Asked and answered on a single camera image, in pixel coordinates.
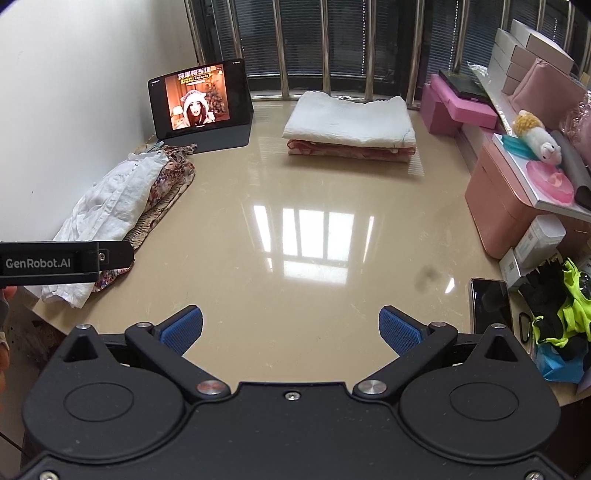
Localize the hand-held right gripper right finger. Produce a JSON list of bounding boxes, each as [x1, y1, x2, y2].
[[352, 305, 520, 401]]

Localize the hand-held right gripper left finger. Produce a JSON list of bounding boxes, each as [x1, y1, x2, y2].
[[62, 304, 232, 402]]

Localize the white textured garment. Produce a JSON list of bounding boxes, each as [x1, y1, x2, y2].
[[281, 91, 417, 148]]

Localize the person's left hand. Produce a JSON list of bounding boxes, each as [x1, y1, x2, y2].
[[0, 285, 18, 398]]

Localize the white crumpled garment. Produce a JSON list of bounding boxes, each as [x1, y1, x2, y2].
[[41, 150, 169, 309]]

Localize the black smartphone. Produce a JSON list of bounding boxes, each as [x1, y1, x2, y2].
[[468, 277, 514, 335]]

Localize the small white box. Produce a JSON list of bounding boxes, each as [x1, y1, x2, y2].
[[499, 249, 527, 283]]

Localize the black glove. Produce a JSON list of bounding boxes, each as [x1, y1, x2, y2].
[[519, 259, 575, 319]]

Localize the floral patterned garment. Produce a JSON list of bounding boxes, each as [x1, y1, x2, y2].
[[92, 144, 198, 294]]

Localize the pink storage box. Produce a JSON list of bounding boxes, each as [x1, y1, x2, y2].
[[464, 134, 591, 260]]

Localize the blue packet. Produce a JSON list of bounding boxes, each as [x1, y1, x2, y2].
[[536, 342, 587, 384]]

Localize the white bottle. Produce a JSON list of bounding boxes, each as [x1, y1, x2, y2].
[[513, 215, 566, 271]]

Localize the black and neon gloves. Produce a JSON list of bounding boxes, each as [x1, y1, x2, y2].
[[531, 258, 591, 344]]

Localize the folded pink floral garment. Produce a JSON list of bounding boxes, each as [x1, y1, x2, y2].
[[286, 137, 416, 163]]

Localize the white shelf board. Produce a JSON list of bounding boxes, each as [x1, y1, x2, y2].
[[471, 65, 591, 217]]

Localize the pink dish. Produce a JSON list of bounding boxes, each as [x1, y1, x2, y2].
[[526, 159, 575, 205]]

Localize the teal packet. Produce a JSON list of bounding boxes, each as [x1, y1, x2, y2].
[[501, 134, 536, 161]]

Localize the black tablet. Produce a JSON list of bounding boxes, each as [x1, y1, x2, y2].
[[148, 58, 254, 154]]

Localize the pink block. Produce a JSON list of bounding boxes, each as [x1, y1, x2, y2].
[[421, 74, 499, 137]]

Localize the white plush toy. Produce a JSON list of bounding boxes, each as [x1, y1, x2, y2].
[[512, 110, 564, 166]]

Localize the grey roll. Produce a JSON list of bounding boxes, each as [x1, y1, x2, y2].
[[549, 130, 591, 210]]

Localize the black notebook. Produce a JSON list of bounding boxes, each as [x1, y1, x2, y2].
[[438, 69, 490, 103]]

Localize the pink plastic bag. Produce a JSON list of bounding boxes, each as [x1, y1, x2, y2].
[[566, 90, 591, 144]]

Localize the pink pouch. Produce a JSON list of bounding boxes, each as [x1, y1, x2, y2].
[[512, 58, 589, 123]]

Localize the metal window railing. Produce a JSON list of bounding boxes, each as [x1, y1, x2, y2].
[[185, 0, 467, 112]]

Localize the stack of cardboard boxes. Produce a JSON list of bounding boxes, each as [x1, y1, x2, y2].
[[489, 18, 578, 95]]

